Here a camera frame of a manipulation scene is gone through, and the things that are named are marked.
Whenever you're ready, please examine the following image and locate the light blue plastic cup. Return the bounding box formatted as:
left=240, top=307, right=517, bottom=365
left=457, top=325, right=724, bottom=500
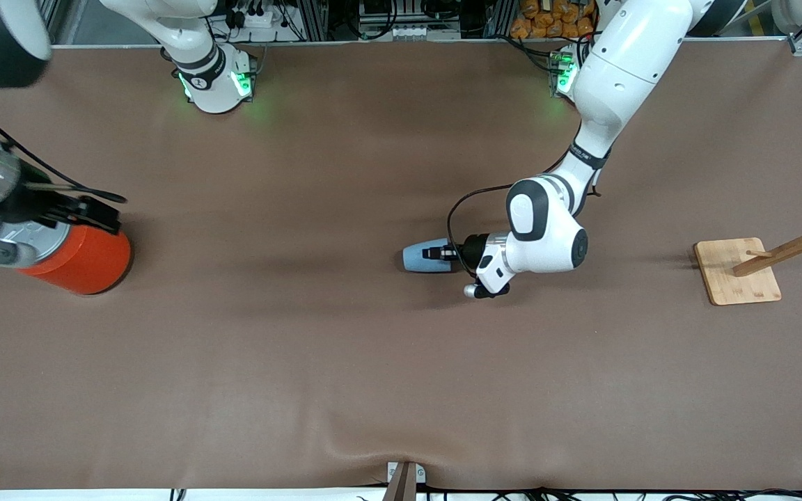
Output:
left=402, top=239, right=455, bottom=273

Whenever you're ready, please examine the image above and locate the orange can with grey lid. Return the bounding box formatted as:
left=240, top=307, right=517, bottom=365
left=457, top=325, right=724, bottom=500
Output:
left=0, top=221, right=132, bottom=296

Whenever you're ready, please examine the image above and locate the brown table cover mat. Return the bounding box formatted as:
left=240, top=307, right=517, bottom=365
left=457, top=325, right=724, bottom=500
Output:
left=0, top=38, right=802, bottom=492

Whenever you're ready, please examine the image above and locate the white terminal strip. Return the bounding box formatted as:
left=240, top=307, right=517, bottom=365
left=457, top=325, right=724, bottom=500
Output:
left=388, top=25, right=448, bottom=40

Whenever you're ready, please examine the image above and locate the wooden mug tree stand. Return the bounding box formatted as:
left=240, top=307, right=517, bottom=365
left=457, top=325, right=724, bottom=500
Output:
left=693, top=191, right=802, bottom=307

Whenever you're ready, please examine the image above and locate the orange packets pile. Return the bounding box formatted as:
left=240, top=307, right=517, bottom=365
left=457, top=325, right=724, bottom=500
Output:
left=510, top=0, right=600, bottom=40

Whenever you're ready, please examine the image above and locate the white power strip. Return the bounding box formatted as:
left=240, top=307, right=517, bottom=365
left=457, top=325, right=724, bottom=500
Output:
left=223, top=8, right=276, bottom=29

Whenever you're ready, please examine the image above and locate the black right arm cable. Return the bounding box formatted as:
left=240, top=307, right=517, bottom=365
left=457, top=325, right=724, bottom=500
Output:
left=0, top=104, right=128, bottom=204

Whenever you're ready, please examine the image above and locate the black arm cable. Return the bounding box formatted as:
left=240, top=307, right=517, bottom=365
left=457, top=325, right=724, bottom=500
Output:
left=0, top=104, right=128, bottom=204
left=447, top=150, right=605, bottom=279

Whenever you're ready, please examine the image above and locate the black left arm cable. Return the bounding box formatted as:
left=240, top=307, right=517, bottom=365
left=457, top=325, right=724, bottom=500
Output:
left=447, top=150, right=605, bottom=279

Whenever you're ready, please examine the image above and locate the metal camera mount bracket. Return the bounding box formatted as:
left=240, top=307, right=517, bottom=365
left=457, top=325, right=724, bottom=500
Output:
left=386, top=461, right=427, bottom=501

